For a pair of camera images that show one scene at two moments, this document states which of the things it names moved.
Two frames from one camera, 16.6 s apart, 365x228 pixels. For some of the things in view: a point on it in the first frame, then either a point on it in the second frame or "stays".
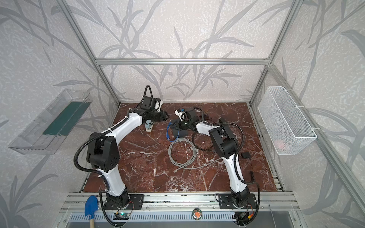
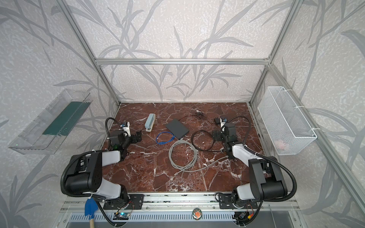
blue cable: x=170 y=123 → x=161 y=143
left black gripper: x=163 y=115 → x=132 y=137
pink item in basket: x=280 y=144 stays
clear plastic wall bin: x=42 y=137 stays
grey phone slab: x=148 y=127 stays
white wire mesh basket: x=286 y=127 stays
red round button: x=196 y=213 stays
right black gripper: x=182 y=125 → x=218 y=135
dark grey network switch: x=182 y=133 stays
